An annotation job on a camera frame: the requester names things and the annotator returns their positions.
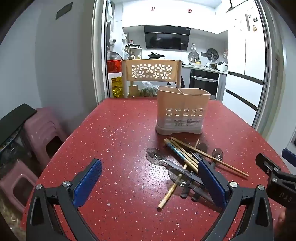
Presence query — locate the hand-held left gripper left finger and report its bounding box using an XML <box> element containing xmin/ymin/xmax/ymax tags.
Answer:
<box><xmin>25</xmin><ymin>158</ymin><xmax>103</xmax><ymax>241</ymax></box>

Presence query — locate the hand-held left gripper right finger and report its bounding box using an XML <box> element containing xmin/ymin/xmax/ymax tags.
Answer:
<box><xmin>198</xmin><ymin>159</ymin><xmax>274</xmax><ymax>241</ymax></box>

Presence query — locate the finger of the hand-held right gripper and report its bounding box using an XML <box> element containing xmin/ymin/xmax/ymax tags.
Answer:
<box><xmin>255</xmin><ymin>153</ymin><xmax>282</xmax><ymax>183</ymax></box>
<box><xmin>282</xmin><ymin>148</ymin><xmax>296</xmax><ymax>167</ymax></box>

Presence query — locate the metal spoon front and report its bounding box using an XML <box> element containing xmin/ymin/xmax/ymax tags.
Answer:
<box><xmin>168</xmin><ymin>168</ymin><xmax>201</xmax><ymax>188</ymax></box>

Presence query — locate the metal spoon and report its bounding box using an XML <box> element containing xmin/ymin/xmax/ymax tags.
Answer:
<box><xmin>181</xmin><ymin>142</ymin><xmax>209</xmax><ymax>199</ymax></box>
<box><xmin>168</xmin><ymin>168</ymin><xmax>201</xmax><ymax>188</ymax></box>

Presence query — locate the blue patterned chopstick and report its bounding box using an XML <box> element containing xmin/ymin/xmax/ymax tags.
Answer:
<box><xmin>164</xmin><ymin>139</ymin><xmax>199</xmax><ymax>173</ymax></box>

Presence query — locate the beige plastic utensil holder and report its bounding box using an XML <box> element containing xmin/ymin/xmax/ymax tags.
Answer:
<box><xmin>155</xmin><ymin>85</ymin><xmax>211</xmax><ymax>135</ymax></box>

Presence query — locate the person's right hand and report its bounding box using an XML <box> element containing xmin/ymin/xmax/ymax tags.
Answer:
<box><xmin>277</xmin><ymin>207</ymin><xmax>288</xmax><ymax>225</ymax></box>

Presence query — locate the pink plastic stool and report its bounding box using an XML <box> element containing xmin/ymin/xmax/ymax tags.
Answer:
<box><xmin>0</xmin><ymin>160</ymin><xmax>40</xmax><ymax>215</ymax></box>
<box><xmin>23</xmin><ymin>107</ymin><xmax>68</xmax><ymax>171</ymax></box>

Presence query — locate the black flat board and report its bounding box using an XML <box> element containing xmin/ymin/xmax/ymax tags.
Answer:
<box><xmin>0</xmin><ymin>103</ymin><xmax>38</xmax><ymax>146</ymax></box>

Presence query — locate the black built-in oven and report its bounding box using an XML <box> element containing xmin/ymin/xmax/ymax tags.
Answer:
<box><xmin>189</xmin><ymin>69</ymin><xmax>220</xmax><ymax>97</ymax></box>

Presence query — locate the yellow gold bag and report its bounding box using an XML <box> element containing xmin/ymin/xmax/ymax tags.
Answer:
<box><xmin>110</xmin><ymin>73</ymin><xmax>124</xmax><ymax>98</ymax></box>

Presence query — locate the white refrigerator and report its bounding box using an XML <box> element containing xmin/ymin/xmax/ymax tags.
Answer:
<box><xmin>221</xmin><ymin>0</ymin><xmax>267</xmax><ymax>112</ymax></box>

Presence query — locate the bag of green vegetables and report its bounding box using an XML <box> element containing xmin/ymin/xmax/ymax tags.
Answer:
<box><xmin>139</xmin><ymin>81</ymin><xmax>160</xmax><ymax>98</ymax></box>

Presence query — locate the red plastic crate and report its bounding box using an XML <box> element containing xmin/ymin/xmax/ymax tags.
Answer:
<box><xmin>107</xmin><ymin>60</ymin><xmax>122</xmax><ymax>75</ymax></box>

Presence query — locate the hanging sectioned frying pan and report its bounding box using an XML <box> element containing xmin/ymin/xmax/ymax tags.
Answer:
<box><xmin>206</xmin><ymin>48</ymin><xmax>219</xmax><ymax>61</ymax></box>

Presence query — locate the beige flower-cutout storage rack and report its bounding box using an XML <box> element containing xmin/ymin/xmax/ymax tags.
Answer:
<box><xmin>122</xmin><ymin>59</ymin><xmax>182</xmax><ymax>98</ymax></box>

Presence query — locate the metal pot lid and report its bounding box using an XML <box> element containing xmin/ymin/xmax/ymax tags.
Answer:
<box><xmin>107</xmin><ymin>51</ymin><xmax>122</xmax><ymax>61</ymax></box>

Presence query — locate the spice rack with jars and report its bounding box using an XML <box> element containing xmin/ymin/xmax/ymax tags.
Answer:
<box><xmin>124</xmin><ymin>42</ymin><xmax>142</xmax><ymax>61</ymax></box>

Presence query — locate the black wok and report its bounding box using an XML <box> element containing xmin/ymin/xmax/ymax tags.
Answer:
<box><xmin>147</xmin><ymin>52</ymin><xmax>166</xmax><ymax>60</ymax></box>

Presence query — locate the white plastic bag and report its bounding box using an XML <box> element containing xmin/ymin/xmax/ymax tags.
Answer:
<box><xmin>108</xmin><ymin>31</ymin><xmax>116</xmax><ymax>49</ymax></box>

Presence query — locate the black range hood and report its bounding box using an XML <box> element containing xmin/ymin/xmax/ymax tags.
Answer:
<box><xmin>143</xmin><ymin>25</ymin><xmax>191</xmax><ymax>51</ymax></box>

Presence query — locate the black wall panel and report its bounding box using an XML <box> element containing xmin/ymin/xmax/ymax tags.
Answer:
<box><xmin>56</xmin><ymin>4</ymin><xmax>73</xmax><ymax>20</ymax></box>

